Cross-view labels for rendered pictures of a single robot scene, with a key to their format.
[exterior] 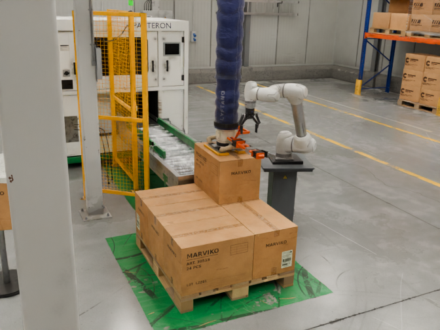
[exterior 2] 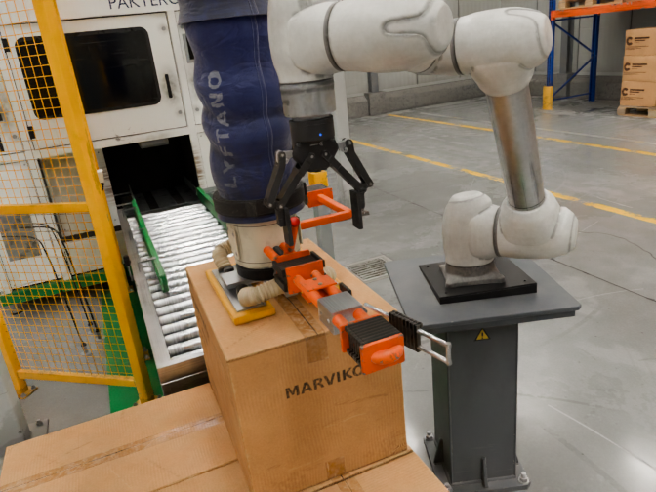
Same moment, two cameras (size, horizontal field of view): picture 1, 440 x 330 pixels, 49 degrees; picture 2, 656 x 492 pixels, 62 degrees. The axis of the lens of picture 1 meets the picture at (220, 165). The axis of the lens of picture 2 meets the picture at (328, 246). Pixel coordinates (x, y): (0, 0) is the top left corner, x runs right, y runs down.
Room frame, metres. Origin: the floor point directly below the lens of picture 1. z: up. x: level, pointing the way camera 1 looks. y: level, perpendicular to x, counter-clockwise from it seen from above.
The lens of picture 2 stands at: (2.95, -0.31, 1.53)
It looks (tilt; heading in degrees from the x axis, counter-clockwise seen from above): 20 degrees down; 5
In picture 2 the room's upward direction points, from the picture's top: 6 degrees counter-clockwise
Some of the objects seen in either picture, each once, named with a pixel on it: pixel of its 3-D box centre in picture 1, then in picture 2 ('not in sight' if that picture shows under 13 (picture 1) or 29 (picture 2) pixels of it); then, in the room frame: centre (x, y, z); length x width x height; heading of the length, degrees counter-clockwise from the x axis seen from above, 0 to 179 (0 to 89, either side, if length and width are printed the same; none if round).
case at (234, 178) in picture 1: (226, 170); (286, 350); (4.26, -0.06, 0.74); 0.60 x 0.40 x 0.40; 24
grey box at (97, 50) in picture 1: (97, 62); not in sight; (4.87, 1.24, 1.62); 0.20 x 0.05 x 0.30; 26
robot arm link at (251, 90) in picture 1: (252, 91); (307, 29); (3.88, -0.24, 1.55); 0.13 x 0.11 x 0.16; 61
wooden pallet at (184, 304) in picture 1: (209, 256); not in sight; (3.85, 0.07, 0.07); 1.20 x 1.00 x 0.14; 26
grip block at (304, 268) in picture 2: (238, 143); (299, 270); (4.04, -0.15, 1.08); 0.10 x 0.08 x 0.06; 116
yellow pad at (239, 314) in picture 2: (215, 147); (236, 285); (4.22, 0.04, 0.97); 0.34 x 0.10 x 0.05; 26
